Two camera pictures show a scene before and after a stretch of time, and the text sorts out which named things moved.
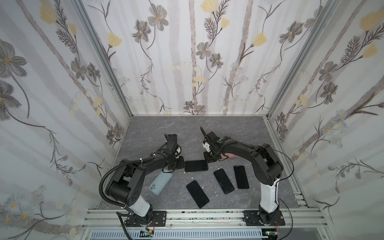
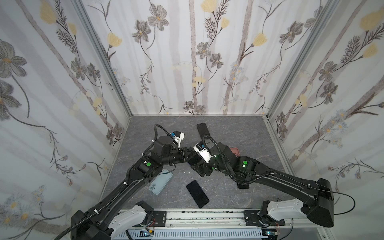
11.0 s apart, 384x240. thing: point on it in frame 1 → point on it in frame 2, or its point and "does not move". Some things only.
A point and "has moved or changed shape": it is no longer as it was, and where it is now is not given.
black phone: [196, 166] has moved or changed shape
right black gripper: [208, 140] → [202, 160]
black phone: [197, 193] does not move
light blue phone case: [160, 181] does not move
